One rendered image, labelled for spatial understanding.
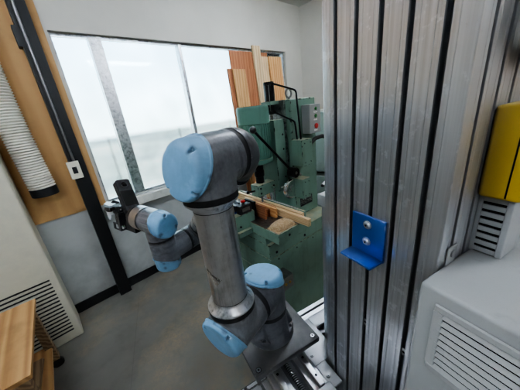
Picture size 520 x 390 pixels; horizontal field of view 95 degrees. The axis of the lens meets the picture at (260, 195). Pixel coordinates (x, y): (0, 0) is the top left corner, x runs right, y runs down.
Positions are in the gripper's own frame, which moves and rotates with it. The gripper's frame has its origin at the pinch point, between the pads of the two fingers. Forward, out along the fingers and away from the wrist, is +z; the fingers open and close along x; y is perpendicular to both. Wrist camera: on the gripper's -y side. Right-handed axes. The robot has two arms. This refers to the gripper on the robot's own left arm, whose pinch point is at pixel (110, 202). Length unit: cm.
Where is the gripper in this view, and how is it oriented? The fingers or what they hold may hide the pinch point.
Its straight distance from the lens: 101.9
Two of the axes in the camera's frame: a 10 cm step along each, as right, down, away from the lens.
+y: 0.3, 9.7, 2.4
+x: 5.9, -2.1, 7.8
